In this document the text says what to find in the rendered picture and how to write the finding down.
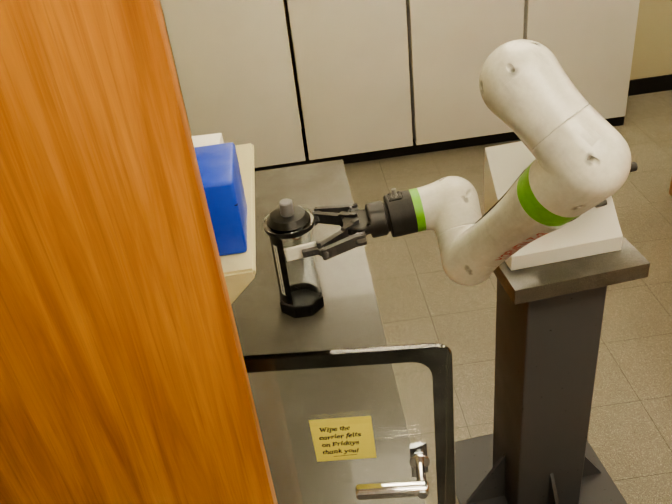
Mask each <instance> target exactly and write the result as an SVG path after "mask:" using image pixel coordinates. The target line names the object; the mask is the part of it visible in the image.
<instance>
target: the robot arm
mask: <svg viewBox="0 0 672 504"><path fill-rule="evenodd" d="M479 88H480V93H481V96H482V99H483V101H484V103H485V104H486V106H487V107H488V108H489V109H490V110H491V111H492V112H493V113H494V114H495V115H496V116H497V117H498V118H500V119H501V120H502V121H503V122H504V123H505V124H506V125H507V126H508V127H509V128H510V129H511V130H512V131H513V132H514V133H515V134H516V135H517V136H518V138H519V139H520V140H521V141H522V142H523V144H524V145H525V146H526V147H527V148H528V150H529V151H530V152H531V153H532V154H533V156H534V157H535V158H536V159H535V160H534V161H533V162H532V163H531V164H530V165H529V166H528V167H527V168H526V169H524V171H523V172H522V173H521V174H520V176H519V177H518V178H517V180H516V181H515V182H514V183H513V184H512V186H511V187H510V188H509V189H508V190H507V192H506V193H505V194H504V195H503V196H502V197H501V198H500V199H499V201H498V202H497V203H496V204H495V205H494V206H493V207H492V208H491V209H490V210H489V211H488V212H487V213H486V214H484V215H483V216H482V214H481V209H480V204H479V198H478V194H477V191H476V189H475V188H474V186H473V185H472V184H471V183H470V182H469V181H468V180H466V179H464V178H462V177H458V176H447V177H443V178H441V179H439V180H437V181H435V182H433V183H430V184H428V185H425V186H422V187H418V188H414V189H409V190H405V191H397V192H396V188H392V189H391V191H392V193H388V194H387V195H384V197H383V199H384V202H383V203H382V201H380V200H379V201H375V202H371V203H367V204H365V209H364V210H359V209H358V205H357V203H356V202H355V203H350V204H345V205H327V206H315V207H314V211H313V212H312V213H313V214H314V217H315V225H314V226H316V225H317V224H318V223H321V224H331V225H340V226H341V227H342V228H341V230H340V231H338V232H336V233H335V234H333V235H332V236H330V237H328V238H327V239H325V240H323V241H322V242H317V241H315V242H310V243H306V244H301V245H297V246H293V247H288V248H284V253H285V257H286V260H287V262H288V261H292V260H297V259H301V258H307V257H310V256H316V255H319V256H322V258H323V260H328V259H330V258H333V257H335V256H337V255H340V254H342V253H344V252H346V251H349V250H351V249H353V248H356V247H359V246H364V245H367V239H366V235H368V234H371V236H372V237H373V238H376V237H381V236H385V235H388V234H389V232H390V231H391V235H392V237H399V236H403V235H407V234H412V233H416V232H421V231H425V230H433V231H434V232H435V234H436V237H437V240H438V245H439V250H440V255H441V261H442V266H443V269H444V272H445V273H446V275H447V276H448V277H449V278H450V279H451V280H452V281H454V282H455V283H457V284H460V285H464V286H473V285H477V284H479V283H481V282H483V281H484V280H486V279H487V278H488V277H489V276H490V274H491V273H492V272H493V271H494V270H495V269H496V268H497V267H498V266H499V265H500V264H501V263H503V262H504V261H505V260H507V259H508V258H509V257H510V256H512V255H513V254H514V253H516V252H517V251H518V250H520V249H521V248H523V247H524V246H526V245H527V244H529V243H531V242H532V241H534V240H536V239H538V238H540V237H542V236H544V235H546V234H548V233H550V232H552V231H555V230H557V229H560V228H562V227H564V226H566V225H567V224H566V223H568V222H571V221H573V220H575V219H576V218H578V217H579V216H580V215H582V214H583V213H585V212H587V211H588V210H590V209H592V208H593V207H596V208H598V207H602V206H605V205H607V200H606V199H607V198H608V197H610V196H611V195H613V194H614V193H616V192H617V191H618V190H619V189H620V188H621V187H622V186H623V184H624V183H625V181H626V180H627V178H628V176H629V173H630V172H634V171H637V169H638V166H637V163H636V162H632V159H631V152H630V148H629V146H628V143H627V142H626V140H625V139H624V137H623V136H622V135H621V134H620V133H619V132H618V131H617V130H616V129H615V128H614V127H613V126H612V125H611V124H610V123H609V122H608V121H607V120H606V119H604V118H603V117H602V116H601V115H600V114H599V113H598V112H597V111H596V110H595V109H594V108H593V107H592V106H591V105H590V104H589V103H588V102H587V101H586V99H585V98H584V97H583V96H582V95H581V93H580V92H579V91H578V90H577V88H576V87H575V86H574V84H573V83H572V82H571V80H570V79H569V77H568V76H567V75H566V73H565V72H564V70H563V68H562V67H561V65H560V64H559V62H558V60H557V59H556V57H555V55H554V54H553V53H552V52H551V51H550V50H549V49H548V48H547V47H545V46H544V45H542V44H540V43H538V42H535V41H532V40H525V39H520V40H513V41H510V42H507V43H505V44H503V45H501V46H499V47H498V48H496V49H495V50H494V51H493V52H492V53H491V54H490V55H489V56H488V58H487V59H486V61H485V62H484V64H483V66H482V69H481V72H480V77H479ZM564 224H566V225H564ZM355 240H356V241H355ZM328 252H329V254H328Z"/></svg>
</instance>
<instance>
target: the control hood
mask: <svg viewBox="0 0 672 504"><path fill-rule="evenodd" d="M235 147H236V152H237V157H238V162H239V167H240V172H241V177H242V182H243V187H244V192H245V197H246V202H247V251H246V252H244V253H238V254H231V255H224V256H220V260H221V264H222V268H223V273H224V277H225V281H226V285H227V290H228V294H229V298H230V302H231V304H232V303H233V302H234V301H235V300H236V298H237V297H238V296H239V295H240V294H241V293H242V291H243V290H244V289H245V288H246V287H247V286H248V285H249V283H250V282H251V281H252V280H253V279H254V278H255V274H256V242H255V171H254V145H252V144H251V143H249V144H242V145H235Z"/></svg>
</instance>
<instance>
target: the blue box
mask: <svg viewBox="0 0 672 504"><path fill-rule="evenodd" d="M194 149H195V153H196V158H197V162H198V166H199V170H200V175H201V179H202V183H203V187H204V192H205V196H206V200H207V205H208V209H209V213H210V217H211V222H212V226H213V230H214V234H215V239H216V243H217V247H218V251H219V256H224V255H231V254H238V253H244V252H246V251H247V202H246V197H245V192H244V187H243V182H242V177H241V172H240V167H239V162H238V157H237V152H236V147H235V144H234V143H233V142H229V143H222V144H215V145H208V146H201V147H194Z"/></svg>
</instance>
